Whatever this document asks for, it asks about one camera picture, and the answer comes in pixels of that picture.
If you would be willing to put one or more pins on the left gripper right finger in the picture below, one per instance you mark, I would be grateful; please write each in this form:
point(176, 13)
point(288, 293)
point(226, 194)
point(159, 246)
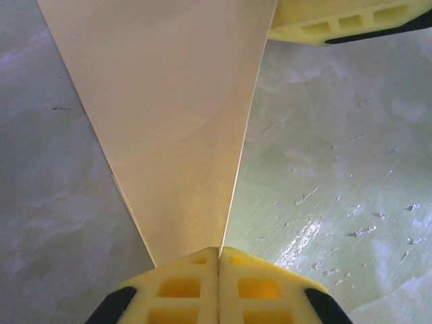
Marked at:
point(263, 290)

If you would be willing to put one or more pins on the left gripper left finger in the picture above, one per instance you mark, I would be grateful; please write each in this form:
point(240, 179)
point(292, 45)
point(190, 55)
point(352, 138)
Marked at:
point(182, 290)

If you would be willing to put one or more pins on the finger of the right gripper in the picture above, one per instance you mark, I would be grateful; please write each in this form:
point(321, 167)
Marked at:
point(303, 13)

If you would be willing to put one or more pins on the yellow paper sheet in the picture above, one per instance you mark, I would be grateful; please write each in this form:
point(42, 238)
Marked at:
point(168, 101)

